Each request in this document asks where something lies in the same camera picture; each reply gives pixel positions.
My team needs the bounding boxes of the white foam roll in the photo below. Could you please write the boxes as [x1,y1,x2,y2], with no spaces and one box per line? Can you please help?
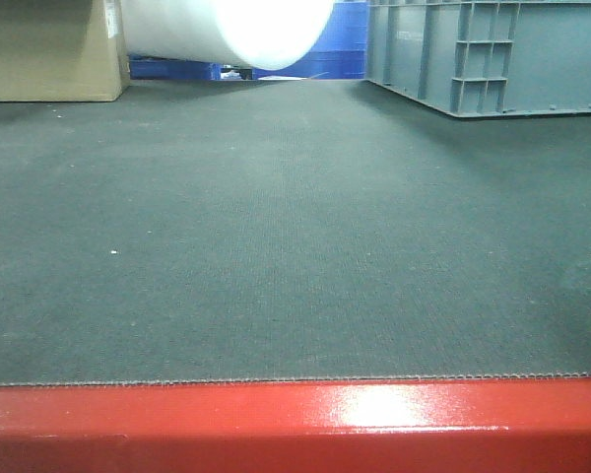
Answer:
[121,1,334,70]

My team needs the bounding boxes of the cardboard box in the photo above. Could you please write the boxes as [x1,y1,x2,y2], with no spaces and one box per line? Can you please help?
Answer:
[0,1,129,102]

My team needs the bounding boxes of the blue stacked crates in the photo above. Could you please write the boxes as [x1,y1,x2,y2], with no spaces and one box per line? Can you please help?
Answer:
[129,1,368,80]

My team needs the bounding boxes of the grey plastic crate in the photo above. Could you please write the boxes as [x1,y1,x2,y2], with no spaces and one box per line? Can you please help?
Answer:
[365,1,591,118]

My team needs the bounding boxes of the red magnetic block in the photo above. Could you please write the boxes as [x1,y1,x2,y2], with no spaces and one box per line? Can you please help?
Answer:
[0,378,591,472]

